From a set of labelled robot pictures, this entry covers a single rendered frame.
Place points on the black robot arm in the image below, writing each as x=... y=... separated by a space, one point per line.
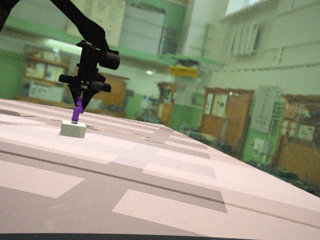
x=91 y=31

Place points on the pale yellow square block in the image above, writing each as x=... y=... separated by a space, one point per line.
x=73 y=130

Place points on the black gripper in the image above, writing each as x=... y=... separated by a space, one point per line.
x=86 y=73

